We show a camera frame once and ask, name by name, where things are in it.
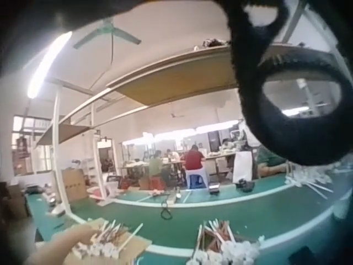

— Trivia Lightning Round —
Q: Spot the person's left hand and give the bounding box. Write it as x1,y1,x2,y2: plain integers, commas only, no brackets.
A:
54,225,96,251

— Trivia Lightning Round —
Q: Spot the bundle of white-tipped sticks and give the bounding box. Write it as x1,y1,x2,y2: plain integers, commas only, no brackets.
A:
72,219,144,257

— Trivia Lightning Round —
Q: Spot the brown cardboard sheet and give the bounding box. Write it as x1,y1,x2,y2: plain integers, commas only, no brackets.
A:
65,218,153,265

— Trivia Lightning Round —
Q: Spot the brown cardboard box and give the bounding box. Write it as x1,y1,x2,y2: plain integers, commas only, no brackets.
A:
61,168,89,203

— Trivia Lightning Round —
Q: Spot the stack of brown cartons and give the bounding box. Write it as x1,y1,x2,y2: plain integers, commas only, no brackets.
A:
3,181,29,222

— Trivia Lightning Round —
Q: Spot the red plastic stool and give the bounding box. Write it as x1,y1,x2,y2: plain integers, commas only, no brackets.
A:
148,176,164,191

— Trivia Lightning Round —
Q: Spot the long work table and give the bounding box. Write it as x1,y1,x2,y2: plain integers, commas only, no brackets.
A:
117,160,186,188

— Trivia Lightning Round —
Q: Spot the long white box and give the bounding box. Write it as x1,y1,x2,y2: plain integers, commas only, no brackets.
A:
164,191,178,207

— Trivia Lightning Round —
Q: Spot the small wooden shelf board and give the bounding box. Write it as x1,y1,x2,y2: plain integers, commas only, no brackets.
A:
35,123,95,146

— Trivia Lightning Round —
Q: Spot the barred window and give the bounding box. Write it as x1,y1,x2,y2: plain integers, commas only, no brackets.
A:
12,115,54,175

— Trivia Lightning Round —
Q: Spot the white plastic stool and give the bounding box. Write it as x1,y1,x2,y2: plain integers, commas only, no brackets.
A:
185,167,208,190

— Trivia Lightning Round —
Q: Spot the heap of white-tipped sticks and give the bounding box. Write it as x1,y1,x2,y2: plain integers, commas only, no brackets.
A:
186,219,266,265

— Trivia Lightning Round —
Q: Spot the black tool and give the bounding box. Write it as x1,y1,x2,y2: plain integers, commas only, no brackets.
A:
235,178,256,193

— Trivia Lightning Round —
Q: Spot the white hanging sheet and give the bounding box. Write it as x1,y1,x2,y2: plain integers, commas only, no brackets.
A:
232,151,254,185

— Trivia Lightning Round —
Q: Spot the white tube light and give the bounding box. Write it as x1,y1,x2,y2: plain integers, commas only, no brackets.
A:
26,30,73,99

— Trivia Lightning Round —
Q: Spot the overhead wooden shelf board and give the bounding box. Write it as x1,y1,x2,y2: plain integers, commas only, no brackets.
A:
106,43,339,107

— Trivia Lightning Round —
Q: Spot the green ceiling fan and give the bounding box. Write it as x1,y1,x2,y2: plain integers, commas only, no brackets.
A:
72,17,143,50

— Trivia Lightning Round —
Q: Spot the heap of white sticks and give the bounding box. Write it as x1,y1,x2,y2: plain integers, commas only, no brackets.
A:
284,162,344,200

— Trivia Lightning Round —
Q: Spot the dark clutter heap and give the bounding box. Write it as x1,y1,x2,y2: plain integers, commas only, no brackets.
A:
202,38,232,48

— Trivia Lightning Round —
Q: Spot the black cable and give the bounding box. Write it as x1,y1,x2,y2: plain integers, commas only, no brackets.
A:
160,198,174,221

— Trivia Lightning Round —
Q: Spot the white metal workbench frame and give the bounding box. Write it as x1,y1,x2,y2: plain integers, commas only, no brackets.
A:
44,77,155,219

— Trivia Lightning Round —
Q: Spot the black fabric strap loop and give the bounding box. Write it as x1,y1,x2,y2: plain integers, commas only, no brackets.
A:
217,0,353,167

